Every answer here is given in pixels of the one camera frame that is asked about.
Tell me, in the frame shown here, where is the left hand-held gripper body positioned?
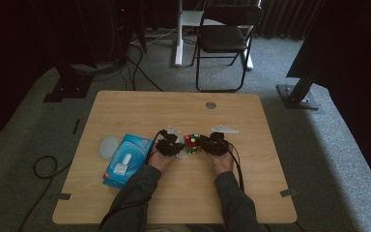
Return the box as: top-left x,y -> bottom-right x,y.
156,125 -> 186,159

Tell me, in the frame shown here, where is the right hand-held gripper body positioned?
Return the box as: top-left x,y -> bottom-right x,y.
202,125 -> 240,158

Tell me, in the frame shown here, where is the multicoloured puzzle cube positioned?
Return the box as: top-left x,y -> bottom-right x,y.
184,133 -> 203,156

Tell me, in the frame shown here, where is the person's left hand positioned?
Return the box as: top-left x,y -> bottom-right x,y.
148,143 -> 176,174

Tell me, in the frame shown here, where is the person's right hand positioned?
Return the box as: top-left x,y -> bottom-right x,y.
205,144 -> 235,176

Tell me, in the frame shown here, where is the blue tissue pack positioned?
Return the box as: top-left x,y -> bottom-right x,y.
101,132 -> 155,189

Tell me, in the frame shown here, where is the translucent round lid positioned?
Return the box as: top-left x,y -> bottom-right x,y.
98,135 -> 120,160

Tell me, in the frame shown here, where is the black folding chair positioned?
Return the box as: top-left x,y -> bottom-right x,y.
191,3 -> 265,94

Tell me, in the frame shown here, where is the black stand with base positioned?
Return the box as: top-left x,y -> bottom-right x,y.
43,0 -> 98,103

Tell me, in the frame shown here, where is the dark pleated curtain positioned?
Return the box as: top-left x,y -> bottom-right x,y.
254,0 -> 325,42

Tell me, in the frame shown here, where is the left hand-held gripper cable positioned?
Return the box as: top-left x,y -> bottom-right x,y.
99,130 -> 164,231

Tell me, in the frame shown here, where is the hand-held gripper cable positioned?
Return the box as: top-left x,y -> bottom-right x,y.
226,141 -> 246,194
99,130 -> 164,231

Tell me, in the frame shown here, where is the right hand-held gripper cable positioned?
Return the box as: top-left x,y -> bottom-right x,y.
226,141 -> 246,194

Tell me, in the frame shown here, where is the metal stand with base plate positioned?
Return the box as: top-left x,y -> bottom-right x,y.
275,64 -> 321,111

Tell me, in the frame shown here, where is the white floor cable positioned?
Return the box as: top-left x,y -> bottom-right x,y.
130,28 -> 179,45

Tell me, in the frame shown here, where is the black floor cable loop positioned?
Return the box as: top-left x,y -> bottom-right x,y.
18,155 -> 72,232

